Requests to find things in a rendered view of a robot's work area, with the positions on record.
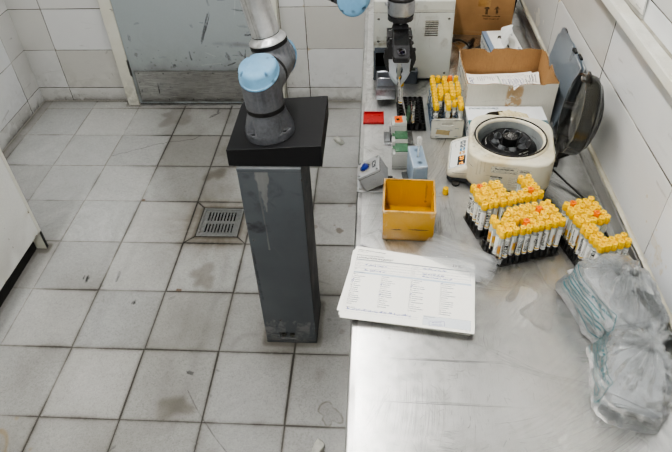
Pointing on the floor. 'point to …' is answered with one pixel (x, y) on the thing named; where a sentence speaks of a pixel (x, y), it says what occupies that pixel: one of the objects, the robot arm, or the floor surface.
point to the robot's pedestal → (283, 249)
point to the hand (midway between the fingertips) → (398, 82)
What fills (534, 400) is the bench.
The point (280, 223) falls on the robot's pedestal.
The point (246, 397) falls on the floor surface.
